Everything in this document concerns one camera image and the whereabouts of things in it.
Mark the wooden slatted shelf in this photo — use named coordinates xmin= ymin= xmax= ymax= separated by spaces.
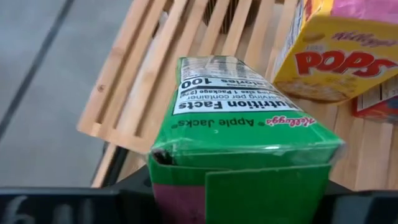
xmin=76 ymin=0 xmax=398 ymax=192

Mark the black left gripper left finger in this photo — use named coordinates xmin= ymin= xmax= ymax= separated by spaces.
xmin=0 ymin=166 xmax=156 ymax=224

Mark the yellow Corn Pops cereal box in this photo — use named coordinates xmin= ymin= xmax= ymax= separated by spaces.
xmin=272 ymin=0 xmax=398 ymax=106

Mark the black table edge rail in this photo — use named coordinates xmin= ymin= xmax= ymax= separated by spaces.
xmin=90 ymin=142 xmax=129 ymax=189

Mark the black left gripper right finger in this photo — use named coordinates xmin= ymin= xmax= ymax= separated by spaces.
xmin=313 ymin=181 xmax=398 ymax=224

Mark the green Apple Jacks cereal box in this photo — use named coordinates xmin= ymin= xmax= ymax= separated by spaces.
xmin=146 ymin=55 xmax=346 ymax=224

